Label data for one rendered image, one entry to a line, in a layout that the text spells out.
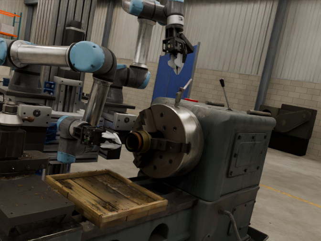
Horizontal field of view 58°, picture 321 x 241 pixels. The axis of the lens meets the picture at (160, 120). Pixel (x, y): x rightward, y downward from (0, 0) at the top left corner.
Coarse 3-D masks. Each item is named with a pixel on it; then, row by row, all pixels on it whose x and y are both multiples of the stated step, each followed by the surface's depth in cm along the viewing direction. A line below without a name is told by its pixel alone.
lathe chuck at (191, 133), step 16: (160, 112) 122; (176, 112) 116; (160, 128) 121; (176, 128) 116; (192, 128) 117; (192, 144) 115; (160, 160) 121; (176, 160) 115; (192, 160) 118; (160, 176) 120
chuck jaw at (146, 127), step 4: (148, 108) 127; (140, 112) 124; (144, 112) 122; (148, 112) 123; (140, 116) 124; (144, 116) 122; (148, 116) 122; (152, 116) 124; (140, 120) 121; (144, 120) 119; (148, 120) 121; (152, 120) 123; (140, 124) 121; (144, 124) 119; (148, 124) 120; (152, 124) 122; (140, 128) 118; (144, 128) 118; (148, 128) 119; (152, 128) 121; (156, 128) 123; (148, 132) 119; (152, 132) 121; (156, 132) 123
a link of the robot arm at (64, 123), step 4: (64, 116) 122; (68, 116) 121; (60, 120) 121; (64, 120) 119; (68, 120) 118; (72, 120) 117; (60, 124) 120; (64, 124) 118; (68, 124) 116; (60, 128) 120; (64, 128) 118; (68, 128) 116; (60, 132) 120; (64, 132) 118; (68, 132) 117; (64, 136) 119; (68, 136) 119; (72, 136) 117
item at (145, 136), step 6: (132, 132) 112; (138, 132) 113; (144, 132) 114; (126, 138) 113; (132, 138) 115; (138, 138) 110; (144, 138) 112; (126, 144) 114; (132, 144) 116; (138, 144) 110; (144, 144) 112; (132, 150) 111; (138, 150) 112; (144, 150) 114
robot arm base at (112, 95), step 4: (112, 88) 171; (116, 88) 171; (120, 88) 174; (108, 92) 170; (112, 92) 170; (116, 92) 171; (120, 92) 174; (108, 96) 171; (112, 96) 170; (116, 96) 171; (120, 96) 174; (108, 100) 170; (112, 100) 170; (116, 100) 171; (120, 100) 173
